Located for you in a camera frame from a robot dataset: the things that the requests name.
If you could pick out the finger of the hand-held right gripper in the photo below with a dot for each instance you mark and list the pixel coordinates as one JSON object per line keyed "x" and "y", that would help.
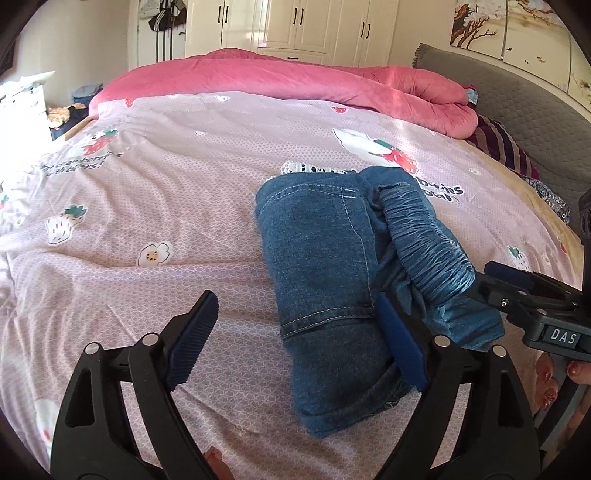
{"x": 517, "y": 277}
{"x": 498, "y": 300}

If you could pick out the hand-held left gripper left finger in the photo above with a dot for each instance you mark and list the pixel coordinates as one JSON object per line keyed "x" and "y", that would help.
{"x": 191, "y": 339}

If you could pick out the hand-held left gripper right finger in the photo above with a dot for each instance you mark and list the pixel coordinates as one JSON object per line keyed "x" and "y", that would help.
{"x": 401, "y": 344}

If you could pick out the blue jeans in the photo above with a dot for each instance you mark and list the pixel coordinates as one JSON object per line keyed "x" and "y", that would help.
{"x": 314, "y": 240}

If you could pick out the person's right hand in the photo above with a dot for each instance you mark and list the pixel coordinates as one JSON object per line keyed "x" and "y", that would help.
{"x": 547, "y": 383}

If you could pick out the person's left hand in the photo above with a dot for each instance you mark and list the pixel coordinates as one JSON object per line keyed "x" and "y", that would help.
{"x": 218, "y": 466}

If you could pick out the blue floral pillow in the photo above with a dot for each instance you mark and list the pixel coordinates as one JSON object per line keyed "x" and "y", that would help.
{"x": 549, "y": 198}

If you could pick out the striped pillow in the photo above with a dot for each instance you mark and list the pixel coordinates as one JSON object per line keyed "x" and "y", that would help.
{"x": 503, "y": 143}

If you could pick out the pink strawberry print bed cover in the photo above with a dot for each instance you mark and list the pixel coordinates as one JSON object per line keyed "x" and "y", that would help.
{"x": 184, "y": 175}

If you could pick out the grey padded headboard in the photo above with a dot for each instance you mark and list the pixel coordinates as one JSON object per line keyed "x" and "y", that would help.
{"x": 508, "y": 92}

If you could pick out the small blue patterned cloth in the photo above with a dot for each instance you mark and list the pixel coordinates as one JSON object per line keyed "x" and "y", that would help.
{"x": 472, "y": 94}

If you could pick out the yellow floral cloth pile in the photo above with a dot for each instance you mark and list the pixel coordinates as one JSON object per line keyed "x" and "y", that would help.
{"x": 64, "y": 115}

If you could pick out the blue clothes pile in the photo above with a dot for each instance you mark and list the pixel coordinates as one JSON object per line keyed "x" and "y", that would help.
{"x": 87, "y": 93}

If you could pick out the pink comforter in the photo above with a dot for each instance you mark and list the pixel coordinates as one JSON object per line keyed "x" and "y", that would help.
{"x": 277, "y": 78}

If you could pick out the white cabinet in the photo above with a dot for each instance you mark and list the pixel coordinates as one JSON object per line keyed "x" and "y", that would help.
{"x": 25, "y": 101}

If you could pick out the white wardrobe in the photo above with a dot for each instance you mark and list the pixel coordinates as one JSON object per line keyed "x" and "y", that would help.
{"x": 323, "y": 27}

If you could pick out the floral wall painting panel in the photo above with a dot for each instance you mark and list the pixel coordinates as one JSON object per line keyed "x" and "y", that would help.
{"x": 538, "y": 32}
{"x": 478, "y": 23}
{"x": 581, "y": 69}

